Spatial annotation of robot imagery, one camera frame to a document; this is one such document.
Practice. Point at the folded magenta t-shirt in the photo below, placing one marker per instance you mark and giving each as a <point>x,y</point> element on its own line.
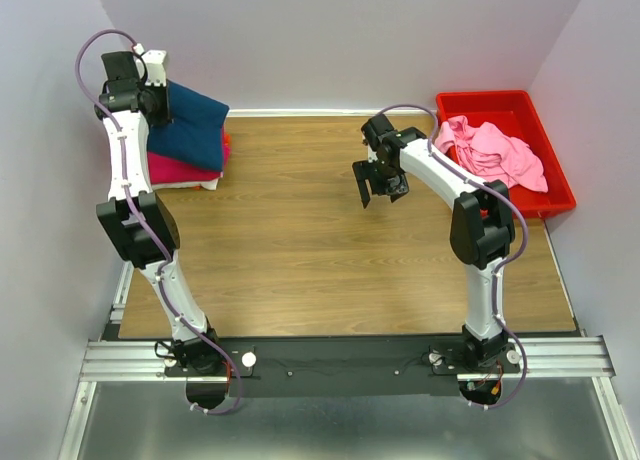
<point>198,164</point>

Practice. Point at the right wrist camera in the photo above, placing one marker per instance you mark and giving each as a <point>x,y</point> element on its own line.
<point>380,135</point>

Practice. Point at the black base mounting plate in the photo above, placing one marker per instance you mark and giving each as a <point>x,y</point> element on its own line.
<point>416,380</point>

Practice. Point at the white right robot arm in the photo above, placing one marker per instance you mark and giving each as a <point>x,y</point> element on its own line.
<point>481,232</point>

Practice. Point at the navy blue printed t-shirt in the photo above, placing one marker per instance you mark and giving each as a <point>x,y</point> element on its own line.
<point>196,119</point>

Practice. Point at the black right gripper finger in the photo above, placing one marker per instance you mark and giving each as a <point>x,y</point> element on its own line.
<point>396,193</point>
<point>361,174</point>

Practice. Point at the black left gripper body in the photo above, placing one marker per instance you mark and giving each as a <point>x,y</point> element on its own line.
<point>155,98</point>

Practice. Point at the light pink t-shirt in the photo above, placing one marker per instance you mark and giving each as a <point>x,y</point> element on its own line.
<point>487,152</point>

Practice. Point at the red plastic bin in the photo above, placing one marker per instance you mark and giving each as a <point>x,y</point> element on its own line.
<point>514,114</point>

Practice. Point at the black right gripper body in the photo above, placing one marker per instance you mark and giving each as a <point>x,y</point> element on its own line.
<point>386,181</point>

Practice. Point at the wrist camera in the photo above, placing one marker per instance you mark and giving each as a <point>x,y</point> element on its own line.
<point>149,67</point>
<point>380,135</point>

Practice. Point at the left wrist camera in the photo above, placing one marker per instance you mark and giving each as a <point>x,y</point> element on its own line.
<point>149,67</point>

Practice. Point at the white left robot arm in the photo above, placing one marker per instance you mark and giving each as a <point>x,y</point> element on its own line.
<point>145,234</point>

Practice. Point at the aluminium extrusion rail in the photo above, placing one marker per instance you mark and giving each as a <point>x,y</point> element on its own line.
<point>537,357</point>

